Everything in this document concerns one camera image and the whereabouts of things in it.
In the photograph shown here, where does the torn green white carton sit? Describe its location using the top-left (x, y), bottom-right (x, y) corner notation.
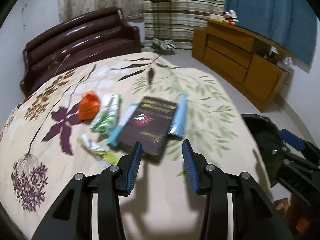
top-left (76, 134), bottom-right (119, 166)

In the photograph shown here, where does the teal white tube box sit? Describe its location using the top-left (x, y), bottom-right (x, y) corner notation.
top-left (107, 103), bottom-right (139, 147)

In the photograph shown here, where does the green white wrapper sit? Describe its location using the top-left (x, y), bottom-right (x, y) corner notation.
top-left (89, 93), bottom-right (121, 135)

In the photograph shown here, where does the orange plastic bag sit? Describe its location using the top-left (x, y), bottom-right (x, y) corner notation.
top-left (78, 91), bottom-right (100, 120)

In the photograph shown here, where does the light blue packet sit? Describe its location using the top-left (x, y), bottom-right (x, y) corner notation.
top-left (168, 93), bottom-right (188, 139)

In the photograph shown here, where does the black box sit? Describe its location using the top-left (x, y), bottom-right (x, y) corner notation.
top-left (117, 96), bottom-right (177, 156)

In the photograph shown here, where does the black lined trash bin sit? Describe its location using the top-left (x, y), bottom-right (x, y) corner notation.
top-left (241, 114), bottom-right (286, 187)

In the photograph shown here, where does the white router on cabinet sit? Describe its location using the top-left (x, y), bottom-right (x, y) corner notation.
top-left (276, 57), bottom-right (292, 71)

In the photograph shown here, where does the wooden TV cabinet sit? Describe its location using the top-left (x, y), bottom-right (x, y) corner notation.
top-left (192, 19), bottom-right (290, 112)

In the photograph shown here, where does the floral beige tablecloth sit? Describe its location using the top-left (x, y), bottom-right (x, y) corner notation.
top-left (1, 52), bottom-right (271, 239)

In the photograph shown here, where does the blue curtain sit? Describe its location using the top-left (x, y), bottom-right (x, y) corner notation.
top-left (225, 0), bottom-right (319, 73)

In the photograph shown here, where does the Mickey Mouse plush toy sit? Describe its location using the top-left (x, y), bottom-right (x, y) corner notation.
top-left (222, 10), bottom-right (239, 25)

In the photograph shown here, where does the small white box on cabinet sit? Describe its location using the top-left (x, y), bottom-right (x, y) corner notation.
top-left (209, 14), bottom-right (224, 22)

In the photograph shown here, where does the checkered cloth on stand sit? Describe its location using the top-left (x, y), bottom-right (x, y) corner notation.
top-left (151, 38), bottom-right (176, 50)

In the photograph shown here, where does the dark red leather sofa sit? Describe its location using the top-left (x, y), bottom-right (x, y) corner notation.
top-left (20, 7), bottom-right (142, 96)

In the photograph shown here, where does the striped curtain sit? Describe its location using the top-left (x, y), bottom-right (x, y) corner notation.
top-left (143, 0), bottom-right (225, 50)

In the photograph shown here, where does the black metal plant stand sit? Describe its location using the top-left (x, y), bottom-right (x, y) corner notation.
top-left (151, 0), bottom-right (175, 55)

